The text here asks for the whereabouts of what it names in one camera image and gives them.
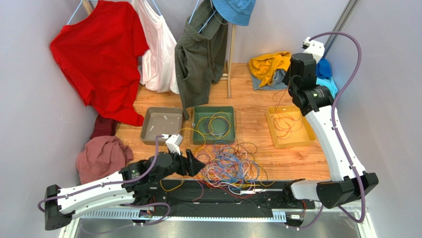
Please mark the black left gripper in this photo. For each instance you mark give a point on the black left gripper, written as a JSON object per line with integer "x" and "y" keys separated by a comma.
{"x": 190, "y": 163}

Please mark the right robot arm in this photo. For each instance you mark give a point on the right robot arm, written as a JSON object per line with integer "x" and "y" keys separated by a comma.
{"x": 349, "y": 181}

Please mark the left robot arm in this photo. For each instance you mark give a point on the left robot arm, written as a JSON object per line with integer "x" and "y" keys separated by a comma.
{"x": 61, "y": 205}

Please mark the green metal tray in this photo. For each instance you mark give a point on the green metal tray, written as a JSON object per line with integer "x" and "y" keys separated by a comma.
{"x": 212, "y": 124}

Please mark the tan metal tray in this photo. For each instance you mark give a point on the tan metal tray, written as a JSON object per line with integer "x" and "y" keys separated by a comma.
{"x": 161, "y": 120}

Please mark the dusty pink crumpled cloth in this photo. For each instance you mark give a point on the dusty pink crumpled cloth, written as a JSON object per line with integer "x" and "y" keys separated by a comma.
{"x": 101, "y": 157}

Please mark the wooden clothes rack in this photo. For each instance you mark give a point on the wooden clothes rack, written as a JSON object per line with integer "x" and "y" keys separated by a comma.
{"x": 226, "y": 76}

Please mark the maroon cloth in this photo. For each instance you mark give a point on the maroon cloth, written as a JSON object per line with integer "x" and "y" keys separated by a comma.
{"x": 104, "y": 127}

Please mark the white pink hanging garment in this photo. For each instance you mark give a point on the white pink hanging garment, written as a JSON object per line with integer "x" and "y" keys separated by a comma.
{"x": 158, "y": 62}

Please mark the yellow plastic tray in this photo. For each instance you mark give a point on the yellow plastic tray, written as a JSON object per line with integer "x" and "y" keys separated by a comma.
{"x": 288, "y": 128}

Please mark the olive green hanging garment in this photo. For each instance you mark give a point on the olive green hanging garment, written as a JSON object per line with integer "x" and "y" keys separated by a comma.
{"x": 200, "y": 55}

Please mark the grey crumpled cloth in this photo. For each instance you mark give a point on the grey crumpled cloth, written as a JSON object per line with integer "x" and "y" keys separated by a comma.
{"x": 276, "y": 84}

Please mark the yellow crumpled cloth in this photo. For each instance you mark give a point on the yellow crumpled cloth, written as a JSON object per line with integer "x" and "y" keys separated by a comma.
{"x": 264, "y": 67}

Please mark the red t-shirt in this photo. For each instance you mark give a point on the red t-shirt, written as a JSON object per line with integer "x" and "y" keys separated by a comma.
{"x": 99, "y": 58}

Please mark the blue bucket hat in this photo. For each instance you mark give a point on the blue bucket hat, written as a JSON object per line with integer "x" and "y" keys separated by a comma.
{"x": 237, "y": 12}

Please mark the cyan crumpled cloth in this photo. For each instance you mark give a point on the cyan crumpled cloth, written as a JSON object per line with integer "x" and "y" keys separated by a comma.
{"x": 329, "y": 83}

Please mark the dark blue crumpled cloth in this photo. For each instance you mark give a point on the dark blue crumpled cloth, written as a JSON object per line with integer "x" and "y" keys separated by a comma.
{"x": 323, "y": 69}

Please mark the aluminium corner profile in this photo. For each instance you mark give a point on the aluminium corner profile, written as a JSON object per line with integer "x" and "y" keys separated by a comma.
{"x": 341, "y": 23}

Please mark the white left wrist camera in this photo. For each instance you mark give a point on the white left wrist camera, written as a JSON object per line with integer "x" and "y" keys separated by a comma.
{"x": 173, "y": 141}

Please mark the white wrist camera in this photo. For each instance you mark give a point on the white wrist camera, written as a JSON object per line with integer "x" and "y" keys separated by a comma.
{"x": 173, "y": 141}
{"x": 315, "y": 48}

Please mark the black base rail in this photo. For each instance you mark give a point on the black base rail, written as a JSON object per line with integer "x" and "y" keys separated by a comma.
{"x": 197, "y": 200}

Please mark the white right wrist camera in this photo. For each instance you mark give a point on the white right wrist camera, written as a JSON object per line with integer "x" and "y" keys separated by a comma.
{"x": 315, "y": 48}

